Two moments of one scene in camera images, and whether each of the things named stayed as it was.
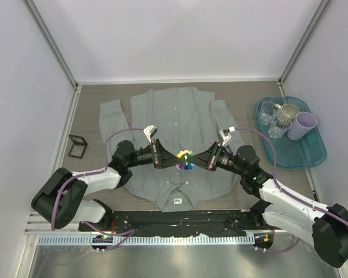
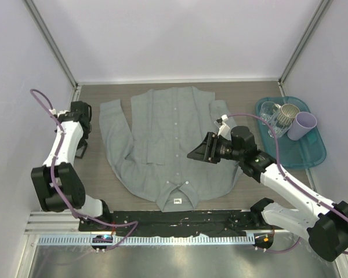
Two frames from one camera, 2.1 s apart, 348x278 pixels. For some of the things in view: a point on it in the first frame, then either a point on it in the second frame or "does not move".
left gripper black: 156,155 to 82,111
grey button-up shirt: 182,145 does not move
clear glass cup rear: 266,112 does not move
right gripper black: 209,158 to 206,151
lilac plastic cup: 304,122 does not move
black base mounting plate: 177,222 does not move
